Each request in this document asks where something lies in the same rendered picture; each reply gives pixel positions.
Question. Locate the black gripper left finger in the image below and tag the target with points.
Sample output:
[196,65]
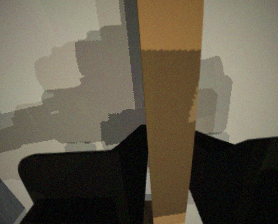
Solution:
[119,173]

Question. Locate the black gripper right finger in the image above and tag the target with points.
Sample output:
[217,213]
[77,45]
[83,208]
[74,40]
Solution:
[224,175]

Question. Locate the long brown wooden rail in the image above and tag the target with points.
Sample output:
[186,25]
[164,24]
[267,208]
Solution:
[170,35]

